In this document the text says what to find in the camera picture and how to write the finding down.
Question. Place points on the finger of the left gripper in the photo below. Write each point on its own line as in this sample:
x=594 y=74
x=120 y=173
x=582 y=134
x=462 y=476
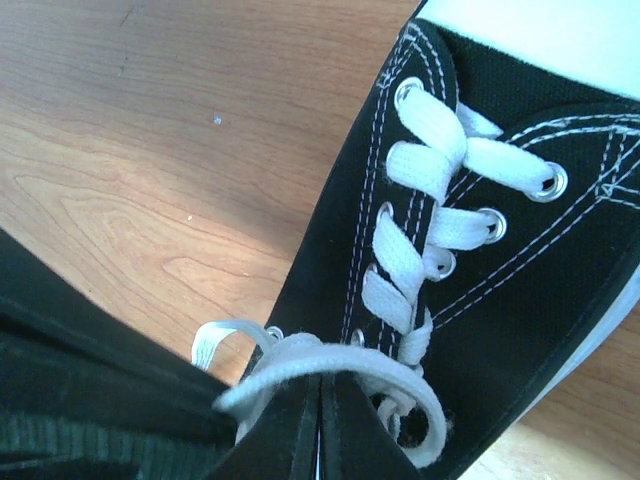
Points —
x=84 y=396

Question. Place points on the white lace of sneaker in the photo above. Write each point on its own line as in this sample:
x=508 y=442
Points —
x=446 y=140

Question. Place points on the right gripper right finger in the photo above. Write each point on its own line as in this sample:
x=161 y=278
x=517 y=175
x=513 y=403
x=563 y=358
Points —
x=353 y=444

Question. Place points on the black canvas sneaker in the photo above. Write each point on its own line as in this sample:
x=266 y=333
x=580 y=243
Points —
x=560 y=79

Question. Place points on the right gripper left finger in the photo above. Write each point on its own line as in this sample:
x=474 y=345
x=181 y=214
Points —
x=283 y=442

